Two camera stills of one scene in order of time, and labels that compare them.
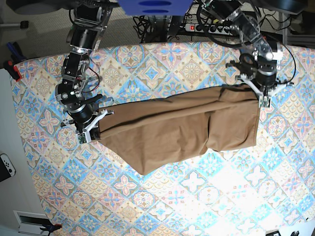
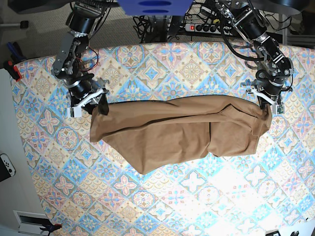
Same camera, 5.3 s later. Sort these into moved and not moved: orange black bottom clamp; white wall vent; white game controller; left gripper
Moved: left gripper
Not moved: white wall vent; orange black bottom clamp; white game controller
